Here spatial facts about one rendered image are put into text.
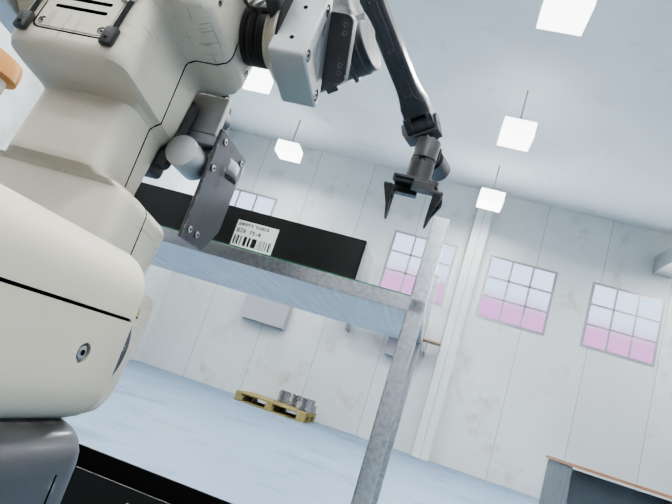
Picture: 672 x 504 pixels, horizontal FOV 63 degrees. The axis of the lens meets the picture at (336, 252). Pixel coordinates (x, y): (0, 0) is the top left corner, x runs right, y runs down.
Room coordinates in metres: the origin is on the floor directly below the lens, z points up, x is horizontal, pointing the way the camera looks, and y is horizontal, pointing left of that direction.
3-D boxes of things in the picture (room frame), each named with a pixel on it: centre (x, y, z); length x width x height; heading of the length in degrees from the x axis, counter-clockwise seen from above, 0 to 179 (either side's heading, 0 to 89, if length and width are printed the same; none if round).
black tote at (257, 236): (1.25, 0.20, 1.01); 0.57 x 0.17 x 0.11; 77
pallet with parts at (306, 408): (10.17, 0.16, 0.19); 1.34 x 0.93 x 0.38; 78
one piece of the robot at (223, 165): (0.78, 0.31, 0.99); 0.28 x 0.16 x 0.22; 77
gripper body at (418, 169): (1.16, -0.12, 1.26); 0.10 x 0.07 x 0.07; 77
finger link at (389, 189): (1.17, -0.09, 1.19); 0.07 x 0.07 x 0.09; 77
